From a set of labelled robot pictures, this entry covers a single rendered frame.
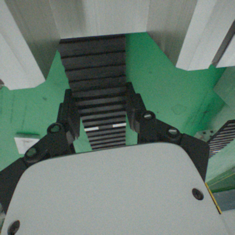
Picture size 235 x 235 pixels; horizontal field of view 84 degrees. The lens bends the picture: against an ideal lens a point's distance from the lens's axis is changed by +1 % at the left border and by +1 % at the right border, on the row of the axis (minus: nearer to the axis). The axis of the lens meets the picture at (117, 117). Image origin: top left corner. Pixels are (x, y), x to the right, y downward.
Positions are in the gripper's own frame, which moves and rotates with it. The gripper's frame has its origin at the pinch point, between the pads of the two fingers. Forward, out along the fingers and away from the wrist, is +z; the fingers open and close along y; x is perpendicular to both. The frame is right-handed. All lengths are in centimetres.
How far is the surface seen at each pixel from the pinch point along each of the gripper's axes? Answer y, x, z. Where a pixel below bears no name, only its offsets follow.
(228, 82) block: 14.8, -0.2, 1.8
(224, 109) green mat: 19.8, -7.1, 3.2
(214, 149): 20.3, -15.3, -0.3
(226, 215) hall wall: 668, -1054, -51
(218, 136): 18.2, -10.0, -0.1
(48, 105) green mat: -6.4, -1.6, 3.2
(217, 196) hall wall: 672, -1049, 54
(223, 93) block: 14.8, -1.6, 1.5
